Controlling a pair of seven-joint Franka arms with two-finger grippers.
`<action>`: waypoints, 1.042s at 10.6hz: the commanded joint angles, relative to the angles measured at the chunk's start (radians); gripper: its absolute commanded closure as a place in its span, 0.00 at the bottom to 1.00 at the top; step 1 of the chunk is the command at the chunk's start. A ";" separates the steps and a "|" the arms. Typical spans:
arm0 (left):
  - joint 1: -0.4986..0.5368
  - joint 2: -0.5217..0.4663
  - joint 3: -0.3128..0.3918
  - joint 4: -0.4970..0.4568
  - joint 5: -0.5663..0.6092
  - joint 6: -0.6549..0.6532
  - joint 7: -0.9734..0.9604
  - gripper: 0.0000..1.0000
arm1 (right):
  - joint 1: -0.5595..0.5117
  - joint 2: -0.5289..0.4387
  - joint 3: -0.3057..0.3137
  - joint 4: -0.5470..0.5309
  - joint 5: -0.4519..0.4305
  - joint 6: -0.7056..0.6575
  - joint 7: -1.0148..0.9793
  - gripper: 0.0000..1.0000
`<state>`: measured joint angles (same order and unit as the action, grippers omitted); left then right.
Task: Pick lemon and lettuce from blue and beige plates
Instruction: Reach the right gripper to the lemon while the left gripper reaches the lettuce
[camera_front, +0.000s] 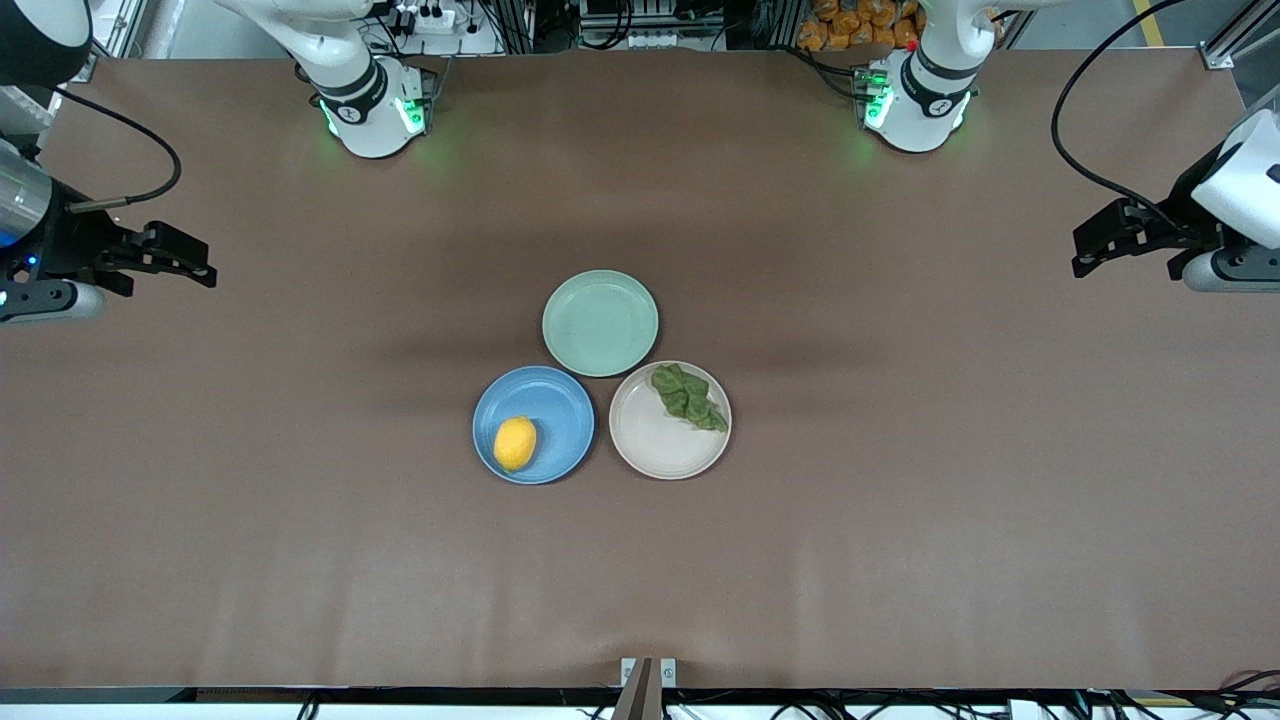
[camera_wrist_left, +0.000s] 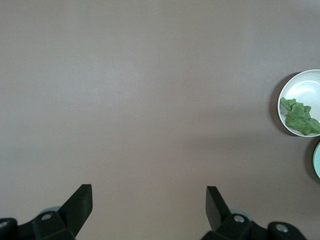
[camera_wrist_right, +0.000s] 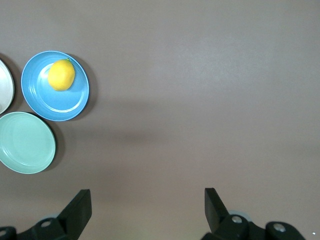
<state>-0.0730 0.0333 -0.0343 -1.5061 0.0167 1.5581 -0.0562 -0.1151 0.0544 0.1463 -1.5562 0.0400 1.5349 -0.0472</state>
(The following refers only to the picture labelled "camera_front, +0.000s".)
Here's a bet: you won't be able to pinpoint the blue round plate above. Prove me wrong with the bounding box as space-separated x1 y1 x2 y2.
472 365 597 487

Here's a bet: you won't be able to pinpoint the green lettuce leaf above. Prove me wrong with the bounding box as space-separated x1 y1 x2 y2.
650 362 730 434

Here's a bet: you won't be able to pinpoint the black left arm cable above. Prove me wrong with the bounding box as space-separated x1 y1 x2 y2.
1050 0 1193 233

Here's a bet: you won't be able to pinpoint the orange snack bags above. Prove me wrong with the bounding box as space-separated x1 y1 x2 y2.
797 0 923 53

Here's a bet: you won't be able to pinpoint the white power strip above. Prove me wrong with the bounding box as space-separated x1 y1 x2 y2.
392 3 458 33

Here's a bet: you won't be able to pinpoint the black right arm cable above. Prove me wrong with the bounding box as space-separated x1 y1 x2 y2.
52 86 183 213

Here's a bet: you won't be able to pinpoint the green round plate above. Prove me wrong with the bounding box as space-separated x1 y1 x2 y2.
542 269 661 379

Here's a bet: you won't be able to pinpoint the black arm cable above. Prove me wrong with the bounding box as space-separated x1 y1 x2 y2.
52 86 183 213
1050 0 1193 233

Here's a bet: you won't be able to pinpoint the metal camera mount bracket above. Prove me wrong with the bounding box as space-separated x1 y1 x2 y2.
611 656 678 720

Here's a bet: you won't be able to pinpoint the beige round plate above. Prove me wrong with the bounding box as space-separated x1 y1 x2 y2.
608 359 734 482

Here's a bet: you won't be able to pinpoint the yellow lemon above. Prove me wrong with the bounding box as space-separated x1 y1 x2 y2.
493 415 539 473

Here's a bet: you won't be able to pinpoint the aluminium frame profile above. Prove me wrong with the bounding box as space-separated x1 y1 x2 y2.
1198 0 1280 71

